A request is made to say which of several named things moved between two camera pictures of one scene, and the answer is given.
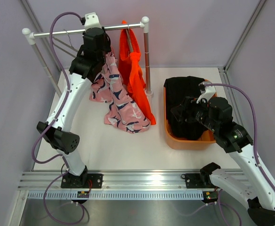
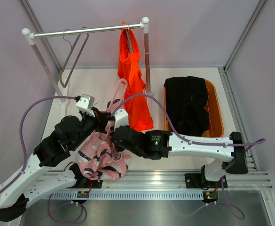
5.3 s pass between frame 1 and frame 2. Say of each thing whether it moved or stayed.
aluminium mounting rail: stayed
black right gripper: moved
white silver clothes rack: stayed
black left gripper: moved
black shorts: stayed
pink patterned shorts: moved
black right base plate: stayed
